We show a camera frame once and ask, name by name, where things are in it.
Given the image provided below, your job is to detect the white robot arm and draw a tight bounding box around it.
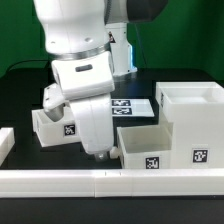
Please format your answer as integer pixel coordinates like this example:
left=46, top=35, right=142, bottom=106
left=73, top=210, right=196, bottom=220
left=33, top=0, right=168, bottom=160

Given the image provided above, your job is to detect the white front barrier rail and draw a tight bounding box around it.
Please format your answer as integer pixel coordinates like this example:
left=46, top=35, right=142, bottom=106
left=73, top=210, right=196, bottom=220
left=0, top=169, right=224, bottom=198

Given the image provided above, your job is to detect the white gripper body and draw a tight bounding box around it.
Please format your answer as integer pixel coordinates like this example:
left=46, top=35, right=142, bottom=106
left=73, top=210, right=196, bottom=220
left=70, top=94, right=114, bottom=155

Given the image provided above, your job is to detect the white left barrier block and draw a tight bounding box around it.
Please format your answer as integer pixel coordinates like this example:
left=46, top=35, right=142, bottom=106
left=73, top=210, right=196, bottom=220
left=0, top=127, right=15, bottom=166

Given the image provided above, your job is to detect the white drawer cabinet frame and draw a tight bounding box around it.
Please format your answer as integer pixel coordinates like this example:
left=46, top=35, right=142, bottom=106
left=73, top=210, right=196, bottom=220
left=156, top=82, right=224, bottom=169

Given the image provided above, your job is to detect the white fiducial marker plate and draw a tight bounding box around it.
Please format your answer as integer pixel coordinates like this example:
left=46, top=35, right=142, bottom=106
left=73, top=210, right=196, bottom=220
left=112, top=99, right=154, bottom=117

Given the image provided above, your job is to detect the white drawer box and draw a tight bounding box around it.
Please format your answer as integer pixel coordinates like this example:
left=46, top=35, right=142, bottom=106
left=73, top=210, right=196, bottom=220
left=110, top=125, right=172, bottom=169
left=32, top=107, right=80, bottom=147

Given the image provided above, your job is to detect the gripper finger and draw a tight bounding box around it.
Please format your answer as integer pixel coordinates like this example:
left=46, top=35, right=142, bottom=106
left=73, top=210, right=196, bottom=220
left=94, top=152, right=108, bottom=162

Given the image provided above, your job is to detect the black cable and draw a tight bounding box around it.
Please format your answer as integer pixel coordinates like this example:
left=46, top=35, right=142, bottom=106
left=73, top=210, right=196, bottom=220
left=4, top=59, right=51, bottom=78

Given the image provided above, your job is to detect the white drawer box rear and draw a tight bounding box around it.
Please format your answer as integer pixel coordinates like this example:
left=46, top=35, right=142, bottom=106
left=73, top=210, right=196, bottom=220
left=32, top=107, right=80, bottom=147

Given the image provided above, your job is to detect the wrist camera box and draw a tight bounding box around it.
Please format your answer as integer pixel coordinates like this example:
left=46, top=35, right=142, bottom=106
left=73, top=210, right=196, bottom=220
left=42, top=83, right=72, bottom=122

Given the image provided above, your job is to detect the white drawer box front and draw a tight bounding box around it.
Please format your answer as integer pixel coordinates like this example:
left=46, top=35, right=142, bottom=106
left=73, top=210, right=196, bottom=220
left=110, top=125, right=172, bottom=169

